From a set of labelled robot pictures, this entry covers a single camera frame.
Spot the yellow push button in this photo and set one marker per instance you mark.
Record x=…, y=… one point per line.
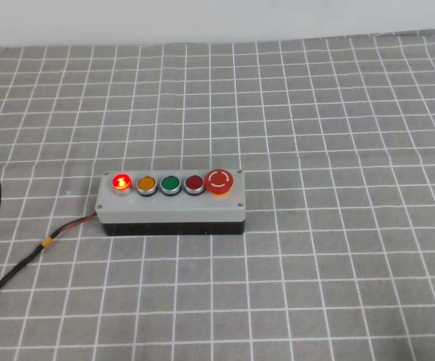
x=146, y=184

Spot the grey black button control box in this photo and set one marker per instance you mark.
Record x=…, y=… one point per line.
x=172, y=210

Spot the red emergency stop mushroom button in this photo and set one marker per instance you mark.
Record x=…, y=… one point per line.
x=219, y=181

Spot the dark red push button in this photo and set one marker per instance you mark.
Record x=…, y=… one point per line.
x=194, y=183

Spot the red illuminated push button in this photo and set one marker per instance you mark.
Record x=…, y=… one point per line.
x=122, y=183

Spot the grey white checked tablecloth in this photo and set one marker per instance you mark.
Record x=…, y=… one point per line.
x=315, y=188

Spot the green push button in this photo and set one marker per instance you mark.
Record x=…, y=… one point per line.
x=170, y=183

